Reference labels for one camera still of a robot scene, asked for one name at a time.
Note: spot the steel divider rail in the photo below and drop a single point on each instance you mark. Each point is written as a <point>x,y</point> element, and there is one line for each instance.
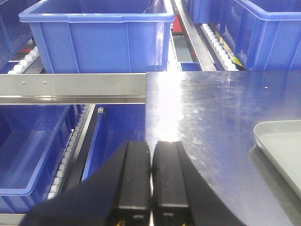
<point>197,48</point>

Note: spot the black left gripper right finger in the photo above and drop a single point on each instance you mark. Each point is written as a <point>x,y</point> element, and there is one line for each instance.
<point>181,197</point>

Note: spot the white roller track right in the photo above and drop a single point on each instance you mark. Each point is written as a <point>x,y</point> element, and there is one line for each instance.
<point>216,46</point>

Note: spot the white roller track left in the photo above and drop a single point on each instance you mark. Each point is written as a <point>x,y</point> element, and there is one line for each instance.
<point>26,62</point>

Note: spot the grey plastic tray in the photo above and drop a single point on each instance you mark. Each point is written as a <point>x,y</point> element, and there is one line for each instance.
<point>281,143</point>

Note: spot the lower white roller track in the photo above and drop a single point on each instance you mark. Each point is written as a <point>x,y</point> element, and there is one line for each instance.
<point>68,153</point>

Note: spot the blue lower bin left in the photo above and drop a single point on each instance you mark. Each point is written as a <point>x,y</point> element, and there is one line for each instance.
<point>32,141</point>

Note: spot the blue bin far left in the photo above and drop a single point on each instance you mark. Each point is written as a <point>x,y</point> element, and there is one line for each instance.
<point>13,33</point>

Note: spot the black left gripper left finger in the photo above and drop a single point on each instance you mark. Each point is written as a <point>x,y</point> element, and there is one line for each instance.
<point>117,194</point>

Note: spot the blue lower bin centre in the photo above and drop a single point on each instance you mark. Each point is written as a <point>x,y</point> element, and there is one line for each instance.
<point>115,124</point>

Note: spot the blue plastic bin right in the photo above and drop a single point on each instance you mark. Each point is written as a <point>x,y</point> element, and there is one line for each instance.
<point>262,34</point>

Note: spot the steel shelf front rail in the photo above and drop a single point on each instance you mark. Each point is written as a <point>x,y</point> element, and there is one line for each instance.
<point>112,88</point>

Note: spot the blue plastic bin centre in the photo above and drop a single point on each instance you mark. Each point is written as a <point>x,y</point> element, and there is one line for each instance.
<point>101,36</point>

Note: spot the blue plastic bin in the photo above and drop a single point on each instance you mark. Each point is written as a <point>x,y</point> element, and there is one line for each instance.
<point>262,34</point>
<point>101,36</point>

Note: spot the white roller track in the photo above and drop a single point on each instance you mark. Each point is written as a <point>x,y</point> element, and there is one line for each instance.
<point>26,62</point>
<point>216,46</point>
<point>68,153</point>

